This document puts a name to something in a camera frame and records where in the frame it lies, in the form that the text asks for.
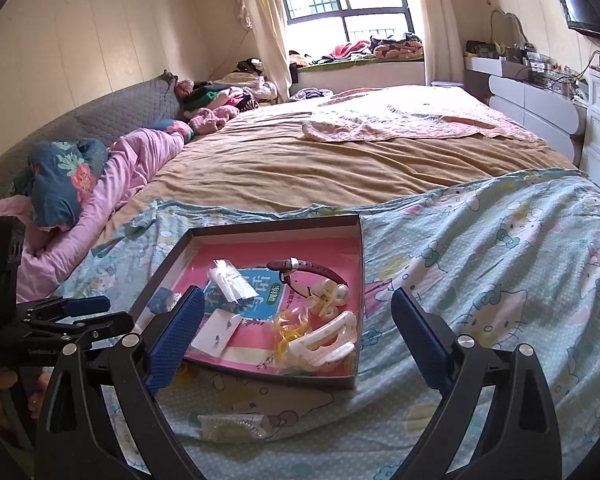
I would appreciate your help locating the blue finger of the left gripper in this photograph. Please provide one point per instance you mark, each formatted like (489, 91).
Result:
(107, 326)
(86, 306)

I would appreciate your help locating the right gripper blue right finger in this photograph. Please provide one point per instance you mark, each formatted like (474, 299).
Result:
(427, 337)

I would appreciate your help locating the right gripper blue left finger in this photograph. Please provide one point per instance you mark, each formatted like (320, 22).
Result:
(168, 337)

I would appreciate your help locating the white earring card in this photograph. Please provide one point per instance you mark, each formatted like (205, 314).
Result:
(216, 332)

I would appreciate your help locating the bagged silver spiral hair comb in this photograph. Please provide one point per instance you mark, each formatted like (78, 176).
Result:
(235, 427)

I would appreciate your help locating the small blue jewelry packet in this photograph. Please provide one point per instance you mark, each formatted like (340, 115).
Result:
(163, 300)

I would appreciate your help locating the pink quilt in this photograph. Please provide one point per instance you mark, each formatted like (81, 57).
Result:
(47, 258)

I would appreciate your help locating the large cream hair claw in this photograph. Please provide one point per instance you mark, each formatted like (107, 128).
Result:
(323, 349)

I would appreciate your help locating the clear bag of white sticks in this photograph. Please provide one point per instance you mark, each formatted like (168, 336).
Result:
(234, 287)

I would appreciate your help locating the small cream pearl hair claw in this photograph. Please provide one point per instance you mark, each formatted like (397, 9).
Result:
(326, 297)

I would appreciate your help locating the shallow grey cardboard box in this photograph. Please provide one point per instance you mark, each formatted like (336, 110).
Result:
(277, 315)

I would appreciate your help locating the dark blue floral pillow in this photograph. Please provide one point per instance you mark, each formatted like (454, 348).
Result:
(59, 179)

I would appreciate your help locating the Hello Kitty green bedsheet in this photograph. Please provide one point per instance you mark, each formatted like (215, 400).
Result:
(510, 260)

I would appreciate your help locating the brown bed blanket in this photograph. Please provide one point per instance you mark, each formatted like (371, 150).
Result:
(261, 161)

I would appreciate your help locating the grey padded headboard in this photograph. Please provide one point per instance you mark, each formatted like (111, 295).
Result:
(104, 119)

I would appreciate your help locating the pink patterned throw blanket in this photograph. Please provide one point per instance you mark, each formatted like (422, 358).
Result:
(409, 112)

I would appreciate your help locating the pile of clothes on bed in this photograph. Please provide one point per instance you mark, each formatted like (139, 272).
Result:
(208, 105)

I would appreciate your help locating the white rounded dresser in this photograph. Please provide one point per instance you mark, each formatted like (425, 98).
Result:
(559, 121)

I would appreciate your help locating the clothes on window seat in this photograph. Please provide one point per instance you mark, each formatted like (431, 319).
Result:
(375, 50)

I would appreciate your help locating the cream left curtain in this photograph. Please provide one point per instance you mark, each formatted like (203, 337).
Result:
(267, 21)

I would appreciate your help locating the cream curtain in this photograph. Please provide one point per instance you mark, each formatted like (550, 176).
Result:
(436, 26)
(267, 21)

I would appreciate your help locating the cream right curtain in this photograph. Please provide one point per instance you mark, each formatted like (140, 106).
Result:
(436, 26)

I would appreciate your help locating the maroon strap wristwatch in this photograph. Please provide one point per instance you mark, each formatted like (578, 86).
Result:
(285, 268)

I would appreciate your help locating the window with black frame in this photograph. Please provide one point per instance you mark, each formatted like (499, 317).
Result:
(317, 27)

